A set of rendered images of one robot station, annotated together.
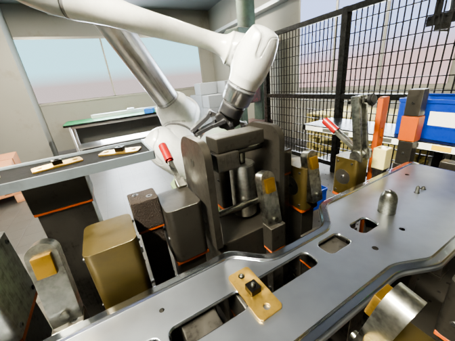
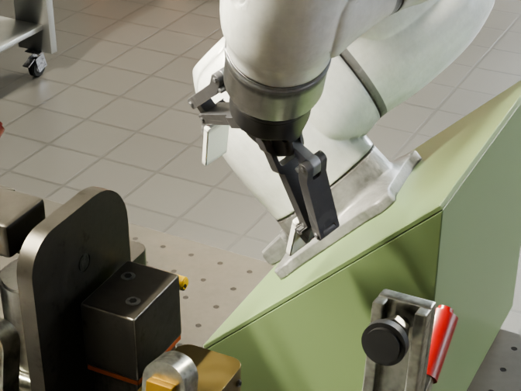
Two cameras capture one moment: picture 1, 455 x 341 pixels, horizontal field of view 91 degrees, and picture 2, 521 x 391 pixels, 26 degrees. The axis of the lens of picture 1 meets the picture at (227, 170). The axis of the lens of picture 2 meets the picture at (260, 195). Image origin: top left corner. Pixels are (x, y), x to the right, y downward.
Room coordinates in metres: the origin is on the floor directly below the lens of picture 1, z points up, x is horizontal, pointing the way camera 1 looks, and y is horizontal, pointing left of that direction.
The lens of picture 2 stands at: (0.17, -0.77, 1.63)
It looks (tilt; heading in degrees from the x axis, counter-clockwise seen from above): 30 degrees down; 54
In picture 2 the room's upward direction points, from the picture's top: straight up
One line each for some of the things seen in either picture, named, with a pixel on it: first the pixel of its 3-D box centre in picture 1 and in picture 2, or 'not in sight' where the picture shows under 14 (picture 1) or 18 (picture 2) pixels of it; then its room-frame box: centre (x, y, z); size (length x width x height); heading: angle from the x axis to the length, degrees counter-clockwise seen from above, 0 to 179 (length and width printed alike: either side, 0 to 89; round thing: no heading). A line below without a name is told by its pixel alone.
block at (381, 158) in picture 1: (374, 203); not in sight; (0.60, -0.44, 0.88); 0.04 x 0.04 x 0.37; 27
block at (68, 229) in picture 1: (91, 260); not in sight; (0.43, 0.34, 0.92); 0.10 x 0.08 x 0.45; 117
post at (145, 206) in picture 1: (163, 275); not in sight; (0.38, 0.16, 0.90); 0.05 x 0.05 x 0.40; 27
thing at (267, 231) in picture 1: (275, 273); not in sight; (0.40, -0.09, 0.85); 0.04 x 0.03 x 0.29; 117
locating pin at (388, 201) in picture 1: (387, 203); not in sight; (0.39, -0.32, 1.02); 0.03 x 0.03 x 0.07
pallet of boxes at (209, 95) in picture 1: (215, 107); not in sight; (6.09, 0.13, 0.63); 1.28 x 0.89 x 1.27; 26
